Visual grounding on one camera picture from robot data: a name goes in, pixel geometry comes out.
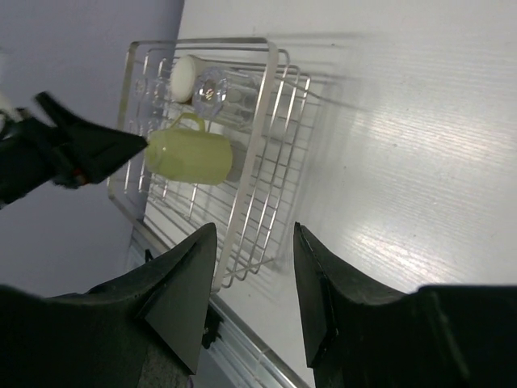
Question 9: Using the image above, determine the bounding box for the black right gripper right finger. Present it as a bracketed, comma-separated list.
[293, 224, 516, 387]

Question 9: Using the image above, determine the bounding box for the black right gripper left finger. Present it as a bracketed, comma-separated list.
[1, 223, 217, 387]

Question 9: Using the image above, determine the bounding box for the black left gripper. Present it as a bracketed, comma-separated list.
[1, 92, 148, 208]

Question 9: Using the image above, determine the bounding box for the small clear glass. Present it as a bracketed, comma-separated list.
[133, 78, 149, 103]
[147, 78, 169, 108]

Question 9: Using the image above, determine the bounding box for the yellow-green ceramic mug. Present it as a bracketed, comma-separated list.
[145, 112, 233, 185]

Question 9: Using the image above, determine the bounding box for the brown and white paper cup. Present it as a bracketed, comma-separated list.
[169, 55, 210, 103]

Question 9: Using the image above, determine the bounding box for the large clear glass tumbler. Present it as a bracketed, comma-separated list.
[192, 66, 260, 127]

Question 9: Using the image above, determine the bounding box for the metal wire dish rack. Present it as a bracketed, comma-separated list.
[107, 38, 330, 291]

